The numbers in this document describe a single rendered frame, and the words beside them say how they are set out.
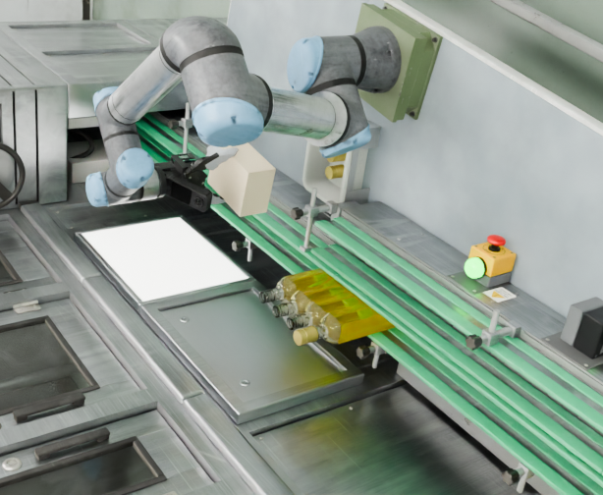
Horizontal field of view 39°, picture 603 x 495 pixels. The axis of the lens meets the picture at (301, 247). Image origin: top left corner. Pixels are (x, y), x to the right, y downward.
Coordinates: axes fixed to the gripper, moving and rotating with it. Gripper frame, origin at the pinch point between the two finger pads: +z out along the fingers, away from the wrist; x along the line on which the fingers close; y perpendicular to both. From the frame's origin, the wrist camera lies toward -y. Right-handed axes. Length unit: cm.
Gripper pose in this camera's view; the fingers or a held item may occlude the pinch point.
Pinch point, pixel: (235, 176)
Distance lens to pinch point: 205.3
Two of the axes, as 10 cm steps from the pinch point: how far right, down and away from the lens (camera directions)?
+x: -2.0, 8.1, 5.4
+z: 8.2, -1.6, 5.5
